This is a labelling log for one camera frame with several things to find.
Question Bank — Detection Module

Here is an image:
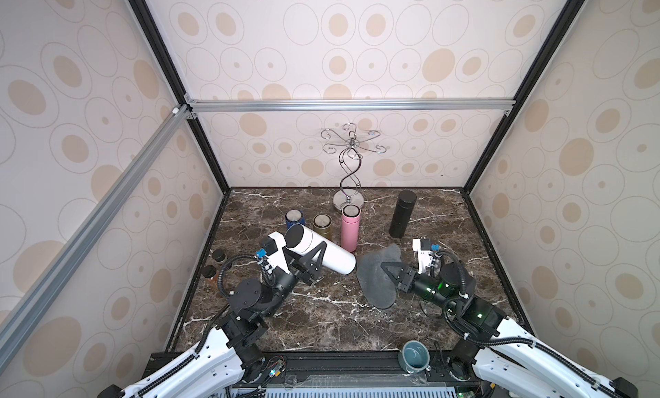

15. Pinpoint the blue thermos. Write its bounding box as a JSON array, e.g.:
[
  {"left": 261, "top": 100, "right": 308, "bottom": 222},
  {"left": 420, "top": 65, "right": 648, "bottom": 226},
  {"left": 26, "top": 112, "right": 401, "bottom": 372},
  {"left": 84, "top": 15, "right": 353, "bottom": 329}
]
[{"left": 285, "top": 209, "right": 305, "bottom": 229}]

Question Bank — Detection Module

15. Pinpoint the dark capped spice jar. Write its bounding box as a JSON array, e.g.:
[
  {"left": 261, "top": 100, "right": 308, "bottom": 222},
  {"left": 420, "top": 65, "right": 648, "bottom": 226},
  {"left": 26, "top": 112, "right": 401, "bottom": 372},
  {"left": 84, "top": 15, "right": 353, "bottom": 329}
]
[{"left": 211, "top": 248, "right": 227, "bottom": 264}]

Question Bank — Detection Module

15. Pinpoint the left diagonal aluminium rail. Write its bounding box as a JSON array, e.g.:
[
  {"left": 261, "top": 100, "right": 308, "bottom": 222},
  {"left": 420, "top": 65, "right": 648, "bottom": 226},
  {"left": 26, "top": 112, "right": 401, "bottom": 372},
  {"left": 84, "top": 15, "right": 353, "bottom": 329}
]
[{"left": 1, "top": 104, "right": 192, "bottom": 370}]

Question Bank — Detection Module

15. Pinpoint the black thermos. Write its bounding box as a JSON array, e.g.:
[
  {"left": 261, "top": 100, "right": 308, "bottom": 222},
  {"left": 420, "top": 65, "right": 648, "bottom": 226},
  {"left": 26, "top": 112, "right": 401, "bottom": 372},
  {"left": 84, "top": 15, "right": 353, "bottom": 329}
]
[{"left": 388, "top": 190, "right": 417, "bottom": 238}]

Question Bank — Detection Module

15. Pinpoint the gold thermos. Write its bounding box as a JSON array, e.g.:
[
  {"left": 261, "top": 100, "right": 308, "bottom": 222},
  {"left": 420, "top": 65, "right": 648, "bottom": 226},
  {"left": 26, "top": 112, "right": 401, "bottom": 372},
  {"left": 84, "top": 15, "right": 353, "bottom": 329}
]
[{"left": 313, "top": 214, "right": 333, "bottom": 241}]

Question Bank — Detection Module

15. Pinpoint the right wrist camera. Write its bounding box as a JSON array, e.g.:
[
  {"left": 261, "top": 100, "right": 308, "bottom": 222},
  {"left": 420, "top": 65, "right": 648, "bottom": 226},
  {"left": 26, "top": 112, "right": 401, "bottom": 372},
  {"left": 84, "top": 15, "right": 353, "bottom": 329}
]
[{"left": 412, "top": 238, "right": 442, "bottom": 277}]

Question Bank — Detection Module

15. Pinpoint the horizontal aluminium rail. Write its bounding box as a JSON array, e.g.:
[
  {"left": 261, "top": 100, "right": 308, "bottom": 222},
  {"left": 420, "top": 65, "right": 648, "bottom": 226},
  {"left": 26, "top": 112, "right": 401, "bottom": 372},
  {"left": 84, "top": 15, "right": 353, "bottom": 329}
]
[{"left": 190, "top": 98, "right": 516, "bottom": 114}]

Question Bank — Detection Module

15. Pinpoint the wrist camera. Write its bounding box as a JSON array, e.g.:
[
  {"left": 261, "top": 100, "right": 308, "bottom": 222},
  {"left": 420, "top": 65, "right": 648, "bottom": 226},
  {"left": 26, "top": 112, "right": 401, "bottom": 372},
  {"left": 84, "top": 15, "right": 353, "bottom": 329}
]
[
  {"left": 255, "top": 232, "right": 290, "bottom": 275},
  {"left": 412, "top": 238, "right": 442, "bottom": 277}
]

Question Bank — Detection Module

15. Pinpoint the silver wire cup stand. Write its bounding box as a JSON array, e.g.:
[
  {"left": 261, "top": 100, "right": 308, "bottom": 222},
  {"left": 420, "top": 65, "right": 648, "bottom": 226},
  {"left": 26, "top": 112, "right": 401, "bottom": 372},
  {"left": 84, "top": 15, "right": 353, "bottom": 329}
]
[{"left": 321, "top": 123, "right": 388, "bottom": 212}]

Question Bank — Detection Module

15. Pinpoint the teal ceramic mug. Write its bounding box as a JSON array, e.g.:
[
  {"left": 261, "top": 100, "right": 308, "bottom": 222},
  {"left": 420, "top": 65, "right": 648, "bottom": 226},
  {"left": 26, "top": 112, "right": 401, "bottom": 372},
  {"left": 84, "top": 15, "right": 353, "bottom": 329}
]
[{"left": 397, "top": 341, "right": 431, "bottom": 374}]

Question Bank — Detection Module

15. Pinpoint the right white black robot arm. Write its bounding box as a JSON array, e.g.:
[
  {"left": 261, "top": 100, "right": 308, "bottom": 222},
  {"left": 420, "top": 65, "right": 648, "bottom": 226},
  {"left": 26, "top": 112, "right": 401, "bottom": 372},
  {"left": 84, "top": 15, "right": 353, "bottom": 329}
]
[{"left": 381, "top": 262, "right": 639, "bottom": 397}]

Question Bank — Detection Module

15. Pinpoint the amber spice jar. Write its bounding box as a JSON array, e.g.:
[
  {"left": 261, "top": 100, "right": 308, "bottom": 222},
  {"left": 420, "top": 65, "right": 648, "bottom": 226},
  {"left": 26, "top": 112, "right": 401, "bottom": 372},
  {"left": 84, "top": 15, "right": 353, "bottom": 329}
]
[{"left": 200, "top": 265, "right": 218, "bottom": 280}]

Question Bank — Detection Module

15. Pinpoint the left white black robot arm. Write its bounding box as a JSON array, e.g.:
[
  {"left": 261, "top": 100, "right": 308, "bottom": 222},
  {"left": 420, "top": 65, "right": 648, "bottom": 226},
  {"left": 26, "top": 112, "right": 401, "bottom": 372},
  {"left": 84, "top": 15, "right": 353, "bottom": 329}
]
[{"left": 99, "top": 241, "right": 328, "bottom": 397}]

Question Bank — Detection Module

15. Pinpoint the white thermos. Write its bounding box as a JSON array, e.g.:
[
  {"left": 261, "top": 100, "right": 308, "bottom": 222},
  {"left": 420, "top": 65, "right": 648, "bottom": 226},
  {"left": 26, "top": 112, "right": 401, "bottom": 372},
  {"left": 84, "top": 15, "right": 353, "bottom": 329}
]
[{"left": 285, "top": 224, "right": 357, "bottom": 275}]

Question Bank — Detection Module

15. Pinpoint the pink thermos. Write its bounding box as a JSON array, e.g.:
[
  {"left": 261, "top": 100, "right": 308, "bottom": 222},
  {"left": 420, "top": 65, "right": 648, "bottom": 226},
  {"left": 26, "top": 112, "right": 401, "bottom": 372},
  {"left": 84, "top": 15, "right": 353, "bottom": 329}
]
[{"left": 340, "top": 204, "right": 361, "bottom": 252}]

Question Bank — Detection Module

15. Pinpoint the grey wiping cloth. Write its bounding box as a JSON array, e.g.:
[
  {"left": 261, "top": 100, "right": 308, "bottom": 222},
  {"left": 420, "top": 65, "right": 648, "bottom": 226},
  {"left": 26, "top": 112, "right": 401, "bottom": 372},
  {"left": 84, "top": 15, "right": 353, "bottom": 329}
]
[{"left": 357, "top": 244, "right": 402, "bottom": 310}]

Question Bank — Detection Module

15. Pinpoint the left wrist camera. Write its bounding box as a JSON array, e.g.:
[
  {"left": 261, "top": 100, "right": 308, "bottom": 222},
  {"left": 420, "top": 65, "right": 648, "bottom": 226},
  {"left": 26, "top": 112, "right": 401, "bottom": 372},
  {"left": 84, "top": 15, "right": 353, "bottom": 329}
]
[{"left": 255, "top": 232, "right": 290, "bottom": 275}]

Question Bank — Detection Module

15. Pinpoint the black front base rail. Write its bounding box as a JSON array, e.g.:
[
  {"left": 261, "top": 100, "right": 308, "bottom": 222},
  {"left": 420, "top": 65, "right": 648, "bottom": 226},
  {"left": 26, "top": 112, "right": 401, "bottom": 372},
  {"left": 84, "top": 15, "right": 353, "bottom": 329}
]
[{"left": 135, "top": 350, "right": 579, "bottom": 398}]

